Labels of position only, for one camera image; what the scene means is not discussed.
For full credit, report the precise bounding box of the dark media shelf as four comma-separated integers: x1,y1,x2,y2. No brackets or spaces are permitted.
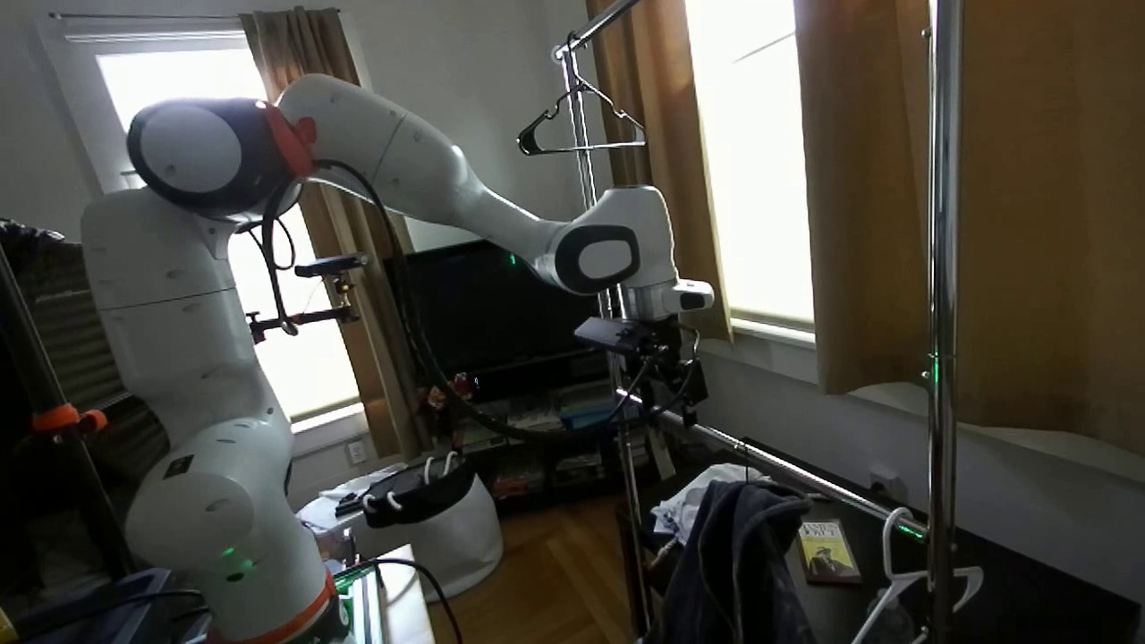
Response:
420,376,658,518

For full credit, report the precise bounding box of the white crumpled cloth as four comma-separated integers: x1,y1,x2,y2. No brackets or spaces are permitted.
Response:
650,462,772,548

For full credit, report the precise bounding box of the chrome low rack rod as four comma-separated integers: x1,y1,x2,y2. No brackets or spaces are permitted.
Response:
615,388,931,540

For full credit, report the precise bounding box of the brown curtain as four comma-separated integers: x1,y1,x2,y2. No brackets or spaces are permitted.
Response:
793,0,1145,459
239,7,426,462
585,0,735,342

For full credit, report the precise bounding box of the black television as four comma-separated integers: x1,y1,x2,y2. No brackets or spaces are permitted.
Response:
383,239,620,405

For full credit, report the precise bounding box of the window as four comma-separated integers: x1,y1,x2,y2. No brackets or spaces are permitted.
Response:
683,0,818,339
39,13,369,432

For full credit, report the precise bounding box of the dark blue robe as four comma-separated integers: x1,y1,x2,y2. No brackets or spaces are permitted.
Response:
656,480,817,644

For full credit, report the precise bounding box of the black clothes hanger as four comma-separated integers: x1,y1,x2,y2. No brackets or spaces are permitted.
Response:
517,75,648,157

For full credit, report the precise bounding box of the book with yellow cover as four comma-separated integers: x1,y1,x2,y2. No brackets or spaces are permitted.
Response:
797,519,862,587

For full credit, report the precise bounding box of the white bean bag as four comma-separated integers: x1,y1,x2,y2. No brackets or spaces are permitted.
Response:
298,458,505,603

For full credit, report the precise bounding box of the chrome garment rack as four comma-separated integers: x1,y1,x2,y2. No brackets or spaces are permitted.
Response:
552,0,985,644

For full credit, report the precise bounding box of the white clothes hanger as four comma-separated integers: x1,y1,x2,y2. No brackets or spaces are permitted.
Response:
850,506,985,644

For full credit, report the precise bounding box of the chrome high rack rod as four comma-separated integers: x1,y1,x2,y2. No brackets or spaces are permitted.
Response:
552,0,641,62

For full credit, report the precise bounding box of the curtain rod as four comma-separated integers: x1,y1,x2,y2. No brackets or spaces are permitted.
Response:
48,8,342,22

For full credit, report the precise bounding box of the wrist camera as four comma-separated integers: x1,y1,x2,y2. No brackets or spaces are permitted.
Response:
574,317,661,355

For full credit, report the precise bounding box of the black bag with white handles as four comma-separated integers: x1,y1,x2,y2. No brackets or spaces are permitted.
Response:
335,451,478,530

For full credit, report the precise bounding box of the black cable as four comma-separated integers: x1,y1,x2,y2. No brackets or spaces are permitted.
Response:
356,557,466,644

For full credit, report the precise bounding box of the camera on mount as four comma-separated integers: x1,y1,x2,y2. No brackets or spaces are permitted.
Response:
245,252,370,346

